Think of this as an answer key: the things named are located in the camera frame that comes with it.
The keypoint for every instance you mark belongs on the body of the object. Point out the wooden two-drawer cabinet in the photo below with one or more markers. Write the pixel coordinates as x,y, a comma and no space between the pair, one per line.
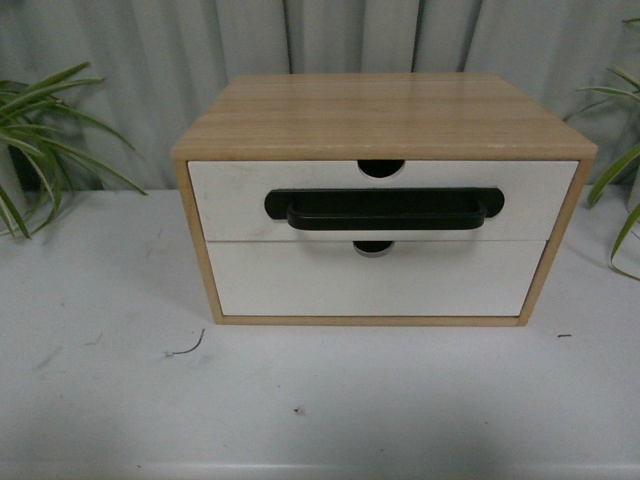
379,121

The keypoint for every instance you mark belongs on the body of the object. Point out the black drawer handle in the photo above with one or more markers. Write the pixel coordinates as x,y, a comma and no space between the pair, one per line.
385,209

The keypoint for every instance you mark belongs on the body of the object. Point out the white upper drawer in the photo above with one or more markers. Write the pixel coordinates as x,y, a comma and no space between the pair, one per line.
230,196

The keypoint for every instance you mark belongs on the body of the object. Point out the white lower drawer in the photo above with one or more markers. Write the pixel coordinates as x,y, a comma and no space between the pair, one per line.
449,278

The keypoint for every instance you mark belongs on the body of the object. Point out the white drawer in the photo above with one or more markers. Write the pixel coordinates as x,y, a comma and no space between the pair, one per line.
449,278
230,196

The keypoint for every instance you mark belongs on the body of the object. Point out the green plant on right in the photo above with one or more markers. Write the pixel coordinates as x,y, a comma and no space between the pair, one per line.
620,90

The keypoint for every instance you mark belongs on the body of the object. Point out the green plant on left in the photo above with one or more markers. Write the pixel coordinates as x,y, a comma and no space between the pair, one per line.
34,118

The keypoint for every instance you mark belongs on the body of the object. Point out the green plant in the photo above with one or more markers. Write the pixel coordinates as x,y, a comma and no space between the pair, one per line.
34,118
620,90

